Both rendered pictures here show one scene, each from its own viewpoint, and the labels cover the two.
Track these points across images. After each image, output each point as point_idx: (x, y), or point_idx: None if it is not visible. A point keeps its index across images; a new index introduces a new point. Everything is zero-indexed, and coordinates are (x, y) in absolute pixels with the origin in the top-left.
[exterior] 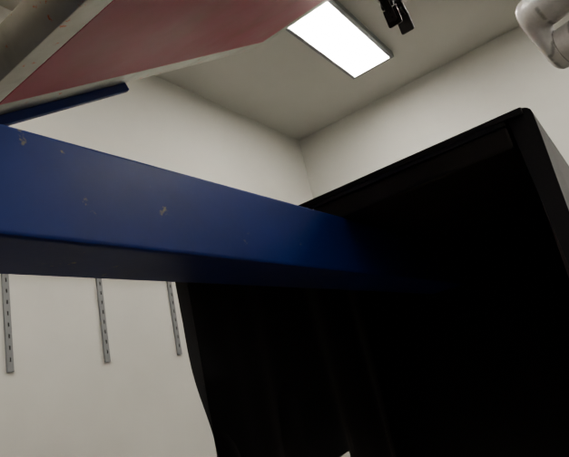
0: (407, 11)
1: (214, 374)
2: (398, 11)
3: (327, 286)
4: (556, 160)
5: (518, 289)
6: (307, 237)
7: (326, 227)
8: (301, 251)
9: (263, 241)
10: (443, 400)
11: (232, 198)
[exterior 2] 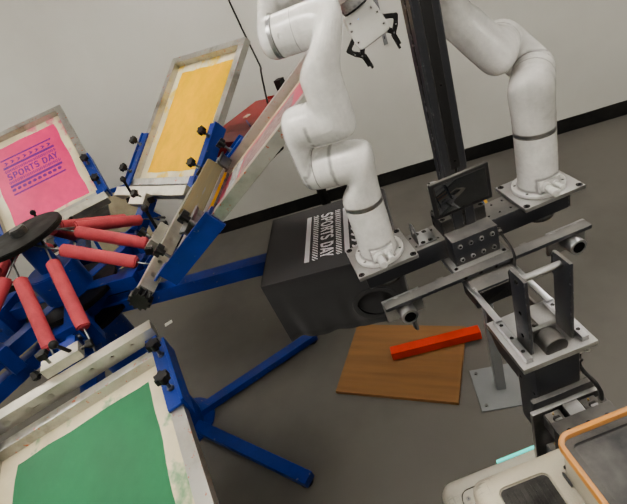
0: (394, 32)
1: None
2: (368, 61)
3: None
4: (282, 290)
5: None
6: (254, 271)
7: (261, 266)
8: (252, 275)
9: (240, 277)
10: None
11: (230, 273)
